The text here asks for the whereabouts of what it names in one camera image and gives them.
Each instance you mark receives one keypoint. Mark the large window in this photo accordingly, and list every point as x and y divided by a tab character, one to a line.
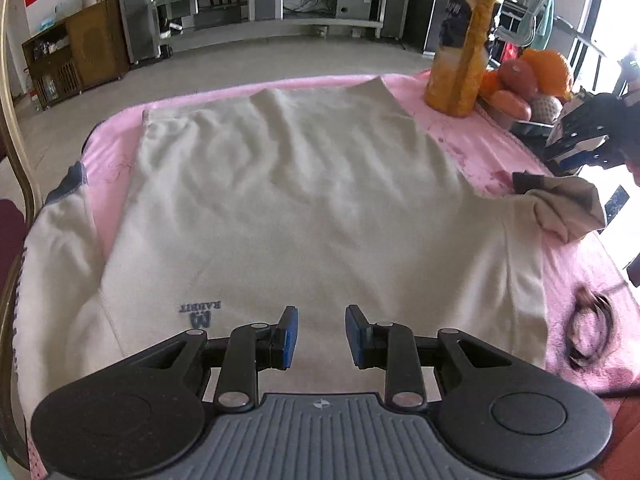
615	20

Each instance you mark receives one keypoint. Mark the beige sweater with grey-blue cuffs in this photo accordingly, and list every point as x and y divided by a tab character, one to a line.
300	200

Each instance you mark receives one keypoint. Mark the red apple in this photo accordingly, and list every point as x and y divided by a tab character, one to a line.
517	77

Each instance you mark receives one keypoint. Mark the maroon chair with gold frame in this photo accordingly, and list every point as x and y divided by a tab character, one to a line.
9	230

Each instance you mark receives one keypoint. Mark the black drawer cabinet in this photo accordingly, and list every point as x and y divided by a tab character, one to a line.
425	15

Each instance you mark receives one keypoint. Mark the orange-red persimmon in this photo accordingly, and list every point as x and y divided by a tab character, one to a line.
510	105

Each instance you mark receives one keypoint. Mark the orange juice bottle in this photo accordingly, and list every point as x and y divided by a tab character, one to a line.
460	60

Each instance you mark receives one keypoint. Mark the small orange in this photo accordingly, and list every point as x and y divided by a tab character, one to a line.
491	85

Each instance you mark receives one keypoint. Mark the grey subwoofer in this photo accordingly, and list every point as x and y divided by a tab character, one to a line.
352	6

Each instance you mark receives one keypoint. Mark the pink printed blanket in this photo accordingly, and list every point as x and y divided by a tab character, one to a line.
575	270

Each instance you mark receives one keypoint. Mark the brown wooden cabinet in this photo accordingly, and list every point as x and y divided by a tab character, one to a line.
97	45

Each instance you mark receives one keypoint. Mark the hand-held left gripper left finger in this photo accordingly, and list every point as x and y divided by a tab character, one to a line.
291	335

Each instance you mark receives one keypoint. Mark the black audio receiver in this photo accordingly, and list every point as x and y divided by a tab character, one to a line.
217	20

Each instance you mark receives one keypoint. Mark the small silver speaker box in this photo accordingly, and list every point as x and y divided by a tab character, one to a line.
265	7

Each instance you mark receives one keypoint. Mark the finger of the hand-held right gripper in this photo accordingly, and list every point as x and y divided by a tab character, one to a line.
575	130

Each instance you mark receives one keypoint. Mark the green standing fan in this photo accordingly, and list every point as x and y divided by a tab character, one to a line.
542	15

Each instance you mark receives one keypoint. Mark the pale fruit in foam net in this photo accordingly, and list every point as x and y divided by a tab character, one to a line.
545	109

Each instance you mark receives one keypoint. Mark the coral cloth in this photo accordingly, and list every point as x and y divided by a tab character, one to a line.
622	440

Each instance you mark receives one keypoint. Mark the dark metal fruit tray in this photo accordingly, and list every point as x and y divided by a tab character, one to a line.
525	127

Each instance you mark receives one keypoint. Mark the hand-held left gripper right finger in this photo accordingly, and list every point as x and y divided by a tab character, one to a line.
352	335

